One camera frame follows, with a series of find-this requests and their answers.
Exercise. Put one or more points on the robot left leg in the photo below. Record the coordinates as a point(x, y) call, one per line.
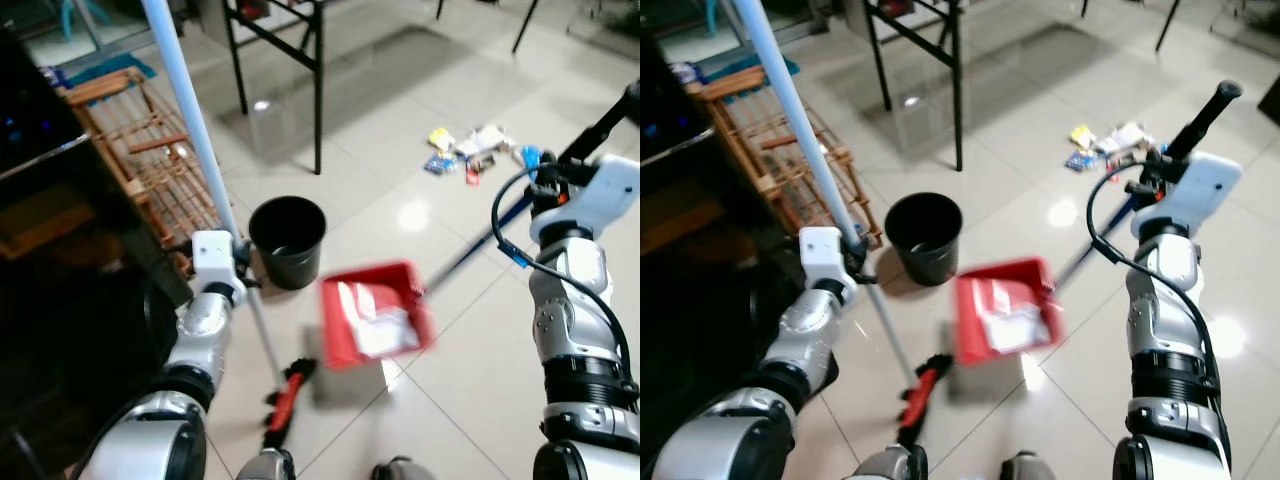
point(895, 464)
point(265, 466)

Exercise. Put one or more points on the white paper carton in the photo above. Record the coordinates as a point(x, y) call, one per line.
point(1122, 137)
point(485, 142)

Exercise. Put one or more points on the light blue plastic packet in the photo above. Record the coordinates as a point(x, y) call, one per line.
point(531, 157)

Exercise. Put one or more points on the teal floor mat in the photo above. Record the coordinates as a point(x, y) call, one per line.
point(750, 70)
point(110, 68)

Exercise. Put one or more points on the robot leg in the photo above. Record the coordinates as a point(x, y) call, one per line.
point(895, 464)
point(265, 466)
point(403, 470)
point(1030, 468)

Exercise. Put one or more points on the white foam tray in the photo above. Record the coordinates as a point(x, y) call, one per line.
point(1015, 315)
point(380, 320)

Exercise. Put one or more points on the folded wooden slat rack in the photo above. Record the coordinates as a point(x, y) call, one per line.
point(150, 150)
point(790, 140)

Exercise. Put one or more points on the robot right leg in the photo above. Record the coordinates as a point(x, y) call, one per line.
point(1030, 468)
point(403, 470)

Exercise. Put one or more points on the black round waste bin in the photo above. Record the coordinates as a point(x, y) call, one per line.
point(290, 250)
point(925, 250)

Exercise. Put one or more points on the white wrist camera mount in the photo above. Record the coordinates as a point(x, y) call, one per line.
point(1200, 190)
point(212, 255)
point(822, 255)
point(600, 195)

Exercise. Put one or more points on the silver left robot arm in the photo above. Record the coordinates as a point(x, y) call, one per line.
point(810, 340)
point(200, 340)

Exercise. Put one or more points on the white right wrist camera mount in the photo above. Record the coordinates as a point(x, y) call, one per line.
point(600, 195)
point(1200, 190)

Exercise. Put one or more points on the white table black legs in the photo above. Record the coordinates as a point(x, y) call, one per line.
point(957, 100)
point(318, 110)

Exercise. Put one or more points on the colourful blue snack packet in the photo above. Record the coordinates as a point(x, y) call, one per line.
point(441, 165)
point(1080, 161)

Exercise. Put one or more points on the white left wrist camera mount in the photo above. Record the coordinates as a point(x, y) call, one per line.
point(212, 255)
point(822, 255)

